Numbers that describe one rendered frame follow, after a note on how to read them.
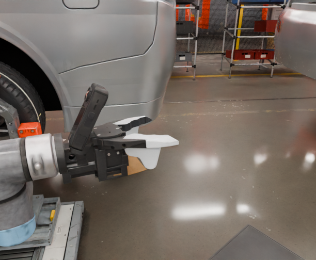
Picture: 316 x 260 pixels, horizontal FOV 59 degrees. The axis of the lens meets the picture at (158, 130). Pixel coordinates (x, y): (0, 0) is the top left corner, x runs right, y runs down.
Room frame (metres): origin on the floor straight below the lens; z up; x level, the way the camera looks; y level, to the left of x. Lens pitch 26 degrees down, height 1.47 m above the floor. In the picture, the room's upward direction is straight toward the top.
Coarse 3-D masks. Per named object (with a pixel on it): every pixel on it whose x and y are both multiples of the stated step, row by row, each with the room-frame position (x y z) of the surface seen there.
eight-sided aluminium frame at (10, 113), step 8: (0, 104) 1.20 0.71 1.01; (8, 104) 1.24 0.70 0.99; (0, 112) 1.19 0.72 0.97; (8, 112) 1.19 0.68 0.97; (16, 112) 1.24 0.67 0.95; (8, 120) 1.19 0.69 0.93; (16, 120) 1.23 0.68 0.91; (8, 128) 1.19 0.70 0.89; (16, 128) 1.19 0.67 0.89; (16, 136) 1.19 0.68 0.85
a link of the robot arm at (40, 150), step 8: (32, 136) 0.42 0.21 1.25; (40, 136) 0.41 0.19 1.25; (48, 136) 0.41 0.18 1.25; (32, 144) 0.39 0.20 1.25; (40, 144) 0.40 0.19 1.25; (48, 144) 0.40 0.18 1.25; (32, 152) 0.38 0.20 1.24; (40, 152) 0.39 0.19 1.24; (48, 152) 0.39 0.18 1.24; (32, 160) 0.38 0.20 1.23; (40, 160) 0.38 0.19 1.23; (48, 160) 0.38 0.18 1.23; (56, 160) 0.39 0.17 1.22; (32, 168) 0.37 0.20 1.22; (40, 168) 0.37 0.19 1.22; (48, 168) 0.38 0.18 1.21; (56, 168) 0.39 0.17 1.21; (32, 176) 0.37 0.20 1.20; (40, 176) 0.38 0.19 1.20; (48, 176) 0.39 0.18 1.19
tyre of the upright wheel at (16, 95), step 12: (0, 72) 1.35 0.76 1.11; (12, 72) 1.43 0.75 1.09; (0, 84) 1.27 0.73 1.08; (12, 84) 1.32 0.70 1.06; (24, 84) 1.42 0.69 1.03; (0, 96) 1.27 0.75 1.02; (12, 96) 1.27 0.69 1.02; (24, 96) 1.33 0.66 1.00; (36, 96) 1.45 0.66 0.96; (24, 108) 1.28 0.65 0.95; (36, 108) 1.38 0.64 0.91; (24, 120) 1.28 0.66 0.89; (36, 120) 1.33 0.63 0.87
